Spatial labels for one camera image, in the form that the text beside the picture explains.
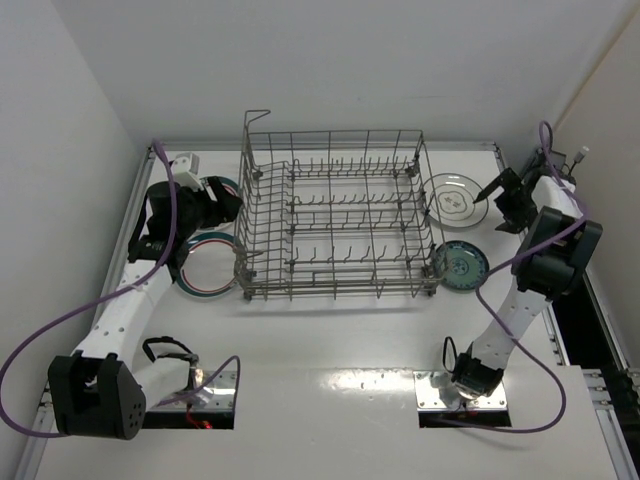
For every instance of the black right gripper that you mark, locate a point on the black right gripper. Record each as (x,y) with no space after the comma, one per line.
(511,197)

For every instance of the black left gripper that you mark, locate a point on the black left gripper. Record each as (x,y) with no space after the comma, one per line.
(210,201)

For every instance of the white plate with grey pattern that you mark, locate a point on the white plate with grey pattern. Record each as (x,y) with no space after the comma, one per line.
(450,201)

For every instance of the teal blue patterned plate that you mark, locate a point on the teal blue patterned plate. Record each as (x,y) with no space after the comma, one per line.
(460,265)

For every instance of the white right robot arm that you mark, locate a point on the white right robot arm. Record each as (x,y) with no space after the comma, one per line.
(550,262)

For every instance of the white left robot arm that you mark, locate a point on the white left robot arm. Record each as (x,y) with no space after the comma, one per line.
(115,375)

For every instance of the far green red rimmed plate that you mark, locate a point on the far green red rimmed plate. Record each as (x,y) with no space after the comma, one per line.
(227,186)

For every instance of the green red rimmed plate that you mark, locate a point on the green red rimmed plate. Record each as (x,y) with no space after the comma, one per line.
(208,271)
(227,186)

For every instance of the near green red rimmed plate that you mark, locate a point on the near green red rimmed plate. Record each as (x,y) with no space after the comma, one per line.
(208,271)

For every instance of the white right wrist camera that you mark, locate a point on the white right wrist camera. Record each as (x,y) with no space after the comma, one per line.
(549,193)

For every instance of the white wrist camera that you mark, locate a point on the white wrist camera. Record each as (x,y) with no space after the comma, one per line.
(185,169)
(549,193)

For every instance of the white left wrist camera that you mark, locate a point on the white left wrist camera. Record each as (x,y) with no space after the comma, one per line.
(185,169)

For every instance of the grey wire dish rack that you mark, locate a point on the grey wire dish rack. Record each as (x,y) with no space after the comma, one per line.
(334,213)

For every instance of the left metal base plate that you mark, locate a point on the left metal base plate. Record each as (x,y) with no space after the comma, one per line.
(217,396)

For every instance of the metal base plate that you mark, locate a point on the metal base plate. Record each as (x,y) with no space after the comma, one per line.
(217,396)
(436,394)

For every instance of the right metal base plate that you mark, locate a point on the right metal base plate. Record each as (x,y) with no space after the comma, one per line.
(436,394)

